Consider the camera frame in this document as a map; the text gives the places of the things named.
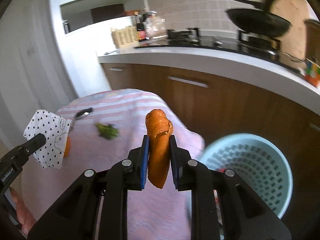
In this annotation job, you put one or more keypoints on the pink floral tablecloth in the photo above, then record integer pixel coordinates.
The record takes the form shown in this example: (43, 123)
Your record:
(152, 213)

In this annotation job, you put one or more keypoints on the dark soy sauce bottle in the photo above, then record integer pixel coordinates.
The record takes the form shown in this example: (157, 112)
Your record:
(140, 26)

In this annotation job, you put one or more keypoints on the person's left hand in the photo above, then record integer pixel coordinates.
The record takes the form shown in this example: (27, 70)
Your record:
(24, 216)

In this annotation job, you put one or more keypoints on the left wooden cabinet door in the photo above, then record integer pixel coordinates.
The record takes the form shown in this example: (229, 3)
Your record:
(118, 75)

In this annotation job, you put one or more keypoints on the black wok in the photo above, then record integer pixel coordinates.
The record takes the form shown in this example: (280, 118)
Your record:
(259, 20)

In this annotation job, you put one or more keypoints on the light blue perforated trash basket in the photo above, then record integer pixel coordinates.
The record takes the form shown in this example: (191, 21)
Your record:
(258, 162)

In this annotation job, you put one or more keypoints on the colourful cube box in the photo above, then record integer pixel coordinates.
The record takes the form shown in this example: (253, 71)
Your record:
(312, 71)

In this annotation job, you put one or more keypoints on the white kitchen countertop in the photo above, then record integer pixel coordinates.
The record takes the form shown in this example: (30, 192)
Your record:
(251, 70)

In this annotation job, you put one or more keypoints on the black gas stove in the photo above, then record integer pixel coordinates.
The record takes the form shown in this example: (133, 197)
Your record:
(244, 43)

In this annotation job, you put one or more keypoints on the white heart-patterned paper bag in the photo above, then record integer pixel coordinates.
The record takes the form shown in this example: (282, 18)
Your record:
(56, 131)

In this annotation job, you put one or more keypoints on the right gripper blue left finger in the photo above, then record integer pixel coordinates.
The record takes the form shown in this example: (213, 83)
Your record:
(144, 153)

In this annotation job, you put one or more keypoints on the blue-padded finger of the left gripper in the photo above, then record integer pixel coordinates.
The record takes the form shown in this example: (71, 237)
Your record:
(34, 144)

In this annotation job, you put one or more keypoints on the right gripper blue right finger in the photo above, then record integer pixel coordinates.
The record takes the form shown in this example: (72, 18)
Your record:
(175, 161)

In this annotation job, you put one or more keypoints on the beige woven basket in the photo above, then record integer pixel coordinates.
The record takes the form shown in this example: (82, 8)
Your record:
(124, 38)

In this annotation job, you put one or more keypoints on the wooden cutting board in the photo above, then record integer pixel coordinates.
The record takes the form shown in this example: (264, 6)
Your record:
(293, 42)

